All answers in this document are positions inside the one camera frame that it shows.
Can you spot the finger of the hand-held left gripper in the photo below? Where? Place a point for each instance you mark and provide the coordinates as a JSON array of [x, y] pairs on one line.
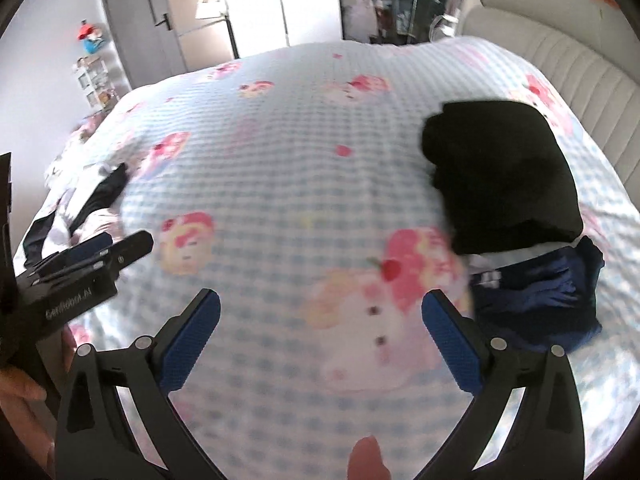
[[132, 247], [85, 247]]

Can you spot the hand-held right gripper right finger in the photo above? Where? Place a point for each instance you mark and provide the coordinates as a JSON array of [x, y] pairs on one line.
[[452, 345]]

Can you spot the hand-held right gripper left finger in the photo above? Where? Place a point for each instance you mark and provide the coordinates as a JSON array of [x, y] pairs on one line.
[[192, 340]]

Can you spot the navy garment with white trim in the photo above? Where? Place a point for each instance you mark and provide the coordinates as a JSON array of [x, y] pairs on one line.
[[540, 300]]

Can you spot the person's left hand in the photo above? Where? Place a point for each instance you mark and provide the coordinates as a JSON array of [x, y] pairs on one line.
[[20, 392]]

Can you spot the person's right hand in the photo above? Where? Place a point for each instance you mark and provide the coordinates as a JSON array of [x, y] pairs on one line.
[[367, 460]]

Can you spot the pink garment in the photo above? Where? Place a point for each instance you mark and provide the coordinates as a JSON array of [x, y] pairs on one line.
[[107, 222]]

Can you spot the dark navy garment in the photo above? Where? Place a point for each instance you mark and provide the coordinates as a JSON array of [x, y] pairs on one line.
[[37, 240]]

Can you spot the heap of light cloth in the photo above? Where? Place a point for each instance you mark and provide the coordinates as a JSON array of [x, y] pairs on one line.
[[70, 150]]

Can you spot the white shelf rack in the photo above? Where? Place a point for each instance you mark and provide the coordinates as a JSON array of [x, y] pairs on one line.
[[95, 82]]

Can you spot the folded black garment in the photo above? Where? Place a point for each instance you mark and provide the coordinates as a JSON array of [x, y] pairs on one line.
[[500, 175]]

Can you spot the blue checked cartoon printed blanket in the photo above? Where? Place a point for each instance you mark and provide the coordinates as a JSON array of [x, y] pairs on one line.
[[300, 170]]

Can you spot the silver refrigerator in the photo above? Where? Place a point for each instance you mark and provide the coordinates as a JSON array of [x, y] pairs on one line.
[[200, 40]]

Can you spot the grey door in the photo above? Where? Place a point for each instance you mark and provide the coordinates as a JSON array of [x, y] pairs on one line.
[[135, 25]]

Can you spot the paper sheet on refrigerator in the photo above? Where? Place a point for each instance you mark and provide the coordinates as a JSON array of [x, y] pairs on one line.
[[210, 2]]

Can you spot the white wardrobe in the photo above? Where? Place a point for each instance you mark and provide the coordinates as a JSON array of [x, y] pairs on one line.
[[300, 5]]

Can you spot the grey padded bed headboard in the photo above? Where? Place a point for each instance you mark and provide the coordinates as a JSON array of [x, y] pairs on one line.
[[575, 60]]

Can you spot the white plastic bedside object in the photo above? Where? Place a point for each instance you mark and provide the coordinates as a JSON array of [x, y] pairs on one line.
[[445, 27]]

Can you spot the glass display cabinet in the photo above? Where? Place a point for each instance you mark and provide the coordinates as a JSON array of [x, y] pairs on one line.
[[400, 5]]

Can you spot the red and blue wall plush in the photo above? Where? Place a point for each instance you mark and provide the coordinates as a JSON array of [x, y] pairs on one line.
[[91, 37]]

